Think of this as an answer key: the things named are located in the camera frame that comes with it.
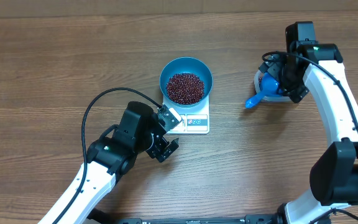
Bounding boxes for teal blue bowl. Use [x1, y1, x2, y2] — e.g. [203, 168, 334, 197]
[159, 57, 213, 106]

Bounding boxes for blue plastic measuring scoop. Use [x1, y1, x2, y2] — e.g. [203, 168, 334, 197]
[245, 72, 283, 109]

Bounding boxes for white digital kitchen scale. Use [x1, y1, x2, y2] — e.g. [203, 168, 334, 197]
[163, 96, 210, 134]

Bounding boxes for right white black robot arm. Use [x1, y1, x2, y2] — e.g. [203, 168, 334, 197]
[260, 21, 358, 223]

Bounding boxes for clear plastic container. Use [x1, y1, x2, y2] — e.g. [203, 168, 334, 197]
[254, 70, 291, 103]

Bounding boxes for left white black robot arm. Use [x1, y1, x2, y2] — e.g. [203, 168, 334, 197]
[41, 101, 182, 223]

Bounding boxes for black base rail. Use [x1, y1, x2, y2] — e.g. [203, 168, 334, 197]
[83, 209, 286, 224]

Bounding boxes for red beans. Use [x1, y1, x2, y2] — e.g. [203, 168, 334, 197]
[166, 73, 204, 105]

